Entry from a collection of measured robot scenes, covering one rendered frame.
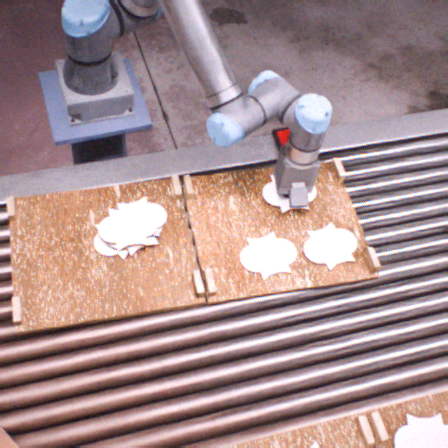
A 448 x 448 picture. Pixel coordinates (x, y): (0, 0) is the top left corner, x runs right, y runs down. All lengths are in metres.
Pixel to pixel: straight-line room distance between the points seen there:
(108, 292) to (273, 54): 2.16
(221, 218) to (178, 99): 1.60
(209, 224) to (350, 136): 0.50
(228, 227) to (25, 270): 0.48
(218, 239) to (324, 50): 2.09
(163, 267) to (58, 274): 0.23
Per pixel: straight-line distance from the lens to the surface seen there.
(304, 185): 1.51
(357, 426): 1.37
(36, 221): 1.55
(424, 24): 3.82
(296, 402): 1.38
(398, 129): 1.87
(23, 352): 1.42
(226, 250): 1.49
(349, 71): 3.38
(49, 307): 1.43
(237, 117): 1.33
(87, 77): 1.73
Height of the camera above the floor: 2.21
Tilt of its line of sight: 57 degrees down
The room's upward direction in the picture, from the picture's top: 9 degrees clockwise
